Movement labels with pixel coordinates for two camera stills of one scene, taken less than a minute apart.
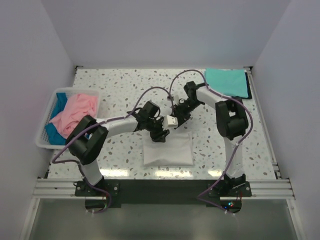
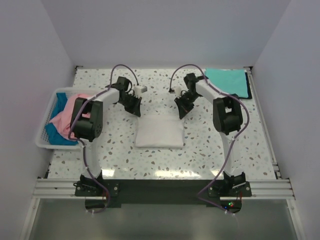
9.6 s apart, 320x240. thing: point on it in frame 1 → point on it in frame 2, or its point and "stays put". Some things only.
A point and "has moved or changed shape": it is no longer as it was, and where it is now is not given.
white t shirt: [176, 150] has moved or changed shape
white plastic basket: [43, 139] stays put
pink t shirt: [77, 107] stays put
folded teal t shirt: [229, 82] stays put
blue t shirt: [54, 137] stays put
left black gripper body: [155, 128] → [130, 103]
